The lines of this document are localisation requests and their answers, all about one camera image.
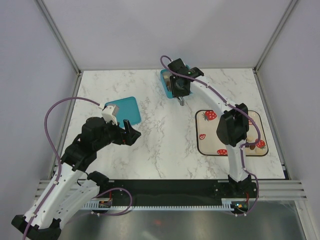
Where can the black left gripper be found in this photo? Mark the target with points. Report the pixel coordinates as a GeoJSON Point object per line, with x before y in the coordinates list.
{"type": "Point", "coordinates": [128, 136]}

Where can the strawberry print tray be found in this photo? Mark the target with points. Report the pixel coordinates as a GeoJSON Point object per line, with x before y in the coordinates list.
{"type": "Point", "coordinates": [208, 144]}

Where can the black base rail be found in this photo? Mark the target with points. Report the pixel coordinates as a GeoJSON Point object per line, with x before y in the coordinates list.
{"type": "Point", "coordinates": [178, 191]}

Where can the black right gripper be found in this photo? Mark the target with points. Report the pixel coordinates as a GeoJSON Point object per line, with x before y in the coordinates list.
{"type": "Point", "coordinates": [177, 93]}

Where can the white slotted cable duct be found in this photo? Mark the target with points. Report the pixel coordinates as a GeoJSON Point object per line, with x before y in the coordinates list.
{"type": "Point", "coordinates": [227, 205]}

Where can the metal tongs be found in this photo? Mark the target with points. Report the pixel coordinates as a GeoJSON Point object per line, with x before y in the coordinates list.
{"type": "Point", "coordinates": [181, 101]}

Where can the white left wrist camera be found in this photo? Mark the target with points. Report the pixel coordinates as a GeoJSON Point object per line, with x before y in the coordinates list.
{"type": "Point", "coordinates": [109, 114]}

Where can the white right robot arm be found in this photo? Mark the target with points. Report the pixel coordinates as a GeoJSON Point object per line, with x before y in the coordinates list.
{"type": "Point", "coordinates": [233, 119]}

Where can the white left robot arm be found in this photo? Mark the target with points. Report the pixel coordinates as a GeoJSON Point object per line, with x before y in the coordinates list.
{"type": "Point", "coordinates": [46, 219]}

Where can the dark brown chocolate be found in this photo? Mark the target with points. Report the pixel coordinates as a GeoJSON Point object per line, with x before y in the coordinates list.
{"type": "Point", "coordinates": [252, 147]}

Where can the teal chocolate box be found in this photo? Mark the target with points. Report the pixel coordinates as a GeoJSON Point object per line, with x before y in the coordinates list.
{"type": "Point", "coordinates": [166, 85]}

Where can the teal box lid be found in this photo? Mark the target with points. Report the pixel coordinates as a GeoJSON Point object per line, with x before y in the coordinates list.
{"type": "Point", "coordinates": [128, 110]}

